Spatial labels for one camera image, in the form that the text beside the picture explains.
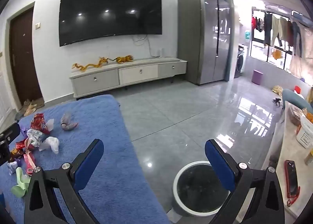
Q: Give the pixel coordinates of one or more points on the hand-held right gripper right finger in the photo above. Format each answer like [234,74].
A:
[218,165]

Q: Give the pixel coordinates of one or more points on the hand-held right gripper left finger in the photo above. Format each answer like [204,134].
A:
[89,165]

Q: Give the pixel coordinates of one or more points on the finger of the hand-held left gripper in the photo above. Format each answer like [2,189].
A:
[4,154]
[11,132]

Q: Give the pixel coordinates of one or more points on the pale lilac wrapper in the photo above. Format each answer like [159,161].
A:
[12,166]

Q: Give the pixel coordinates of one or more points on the white printed wrapper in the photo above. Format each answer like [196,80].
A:
[34,138]

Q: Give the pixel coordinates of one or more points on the pink wrapper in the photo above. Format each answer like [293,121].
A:
[29,163]

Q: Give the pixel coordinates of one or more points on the red snack wrapper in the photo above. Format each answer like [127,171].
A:
[39,123]

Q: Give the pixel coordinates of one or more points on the white round trash bin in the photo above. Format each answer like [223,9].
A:
[201,189]

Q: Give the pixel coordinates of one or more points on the light green wrapper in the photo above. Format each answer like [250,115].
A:
[20,185]

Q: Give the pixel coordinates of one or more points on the white plastic wrapper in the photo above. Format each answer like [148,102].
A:
[50,143]

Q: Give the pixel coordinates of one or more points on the grey wrapper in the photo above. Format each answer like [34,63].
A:
[67,123]

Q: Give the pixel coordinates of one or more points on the grey slippers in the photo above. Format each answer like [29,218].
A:
[19,115]

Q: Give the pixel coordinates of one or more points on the beige slippers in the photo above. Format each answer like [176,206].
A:
[30,109]

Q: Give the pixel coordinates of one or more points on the blue fluffy blanket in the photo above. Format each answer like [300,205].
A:
[110,141]

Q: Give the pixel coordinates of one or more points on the white shoe cabinet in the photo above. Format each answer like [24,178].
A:
[5,97]

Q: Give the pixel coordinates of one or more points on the brown shoes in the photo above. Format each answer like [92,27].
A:
[34,103]

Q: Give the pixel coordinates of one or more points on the dark brown door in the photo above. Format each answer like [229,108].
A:
[24,62]

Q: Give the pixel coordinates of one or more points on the phone in red case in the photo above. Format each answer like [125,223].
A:
[291,177]

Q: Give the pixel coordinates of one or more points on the grey white television cabinet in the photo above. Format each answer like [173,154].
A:
[97,81]

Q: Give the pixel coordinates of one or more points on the bag of brown snacks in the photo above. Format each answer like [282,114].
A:
[294,116]

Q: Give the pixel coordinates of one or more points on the white plastic basket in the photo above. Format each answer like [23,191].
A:
[305,134]

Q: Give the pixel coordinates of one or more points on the purple stool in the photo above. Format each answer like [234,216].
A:
[257,77]

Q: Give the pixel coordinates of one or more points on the yellowish cloth bundle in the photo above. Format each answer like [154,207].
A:
[277,89]

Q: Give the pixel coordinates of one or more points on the teal chair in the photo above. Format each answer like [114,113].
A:
[293,99]

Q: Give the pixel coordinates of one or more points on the golden dragon figurine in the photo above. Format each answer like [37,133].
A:
[97,64]

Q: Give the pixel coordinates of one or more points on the white washing machine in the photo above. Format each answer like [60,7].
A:
[242,61]

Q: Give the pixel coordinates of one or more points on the red object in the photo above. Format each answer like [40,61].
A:
[297,89]

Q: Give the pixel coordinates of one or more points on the golden tiger figurine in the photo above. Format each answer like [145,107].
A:
[123,59]

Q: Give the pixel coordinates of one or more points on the orange hanging garment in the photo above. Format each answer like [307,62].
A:
[276,54]

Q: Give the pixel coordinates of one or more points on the white power strip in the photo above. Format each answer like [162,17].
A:
[161,52]

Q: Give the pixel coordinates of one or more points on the grey refrigerator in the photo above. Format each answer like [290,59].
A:
[207,38]

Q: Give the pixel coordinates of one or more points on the beige hanging sheet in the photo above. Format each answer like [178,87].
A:
[300,66]

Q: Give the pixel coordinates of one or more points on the teal bag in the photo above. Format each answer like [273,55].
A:
[247,35]

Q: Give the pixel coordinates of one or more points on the row of hanging clothes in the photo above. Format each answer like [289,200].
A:
[276,27]

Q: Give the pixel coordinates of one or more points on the wall light switch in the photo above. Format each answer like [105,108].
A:
[37,25]

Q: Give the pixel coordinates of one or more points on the black wall television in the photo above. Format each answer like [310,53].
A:
[110,11]

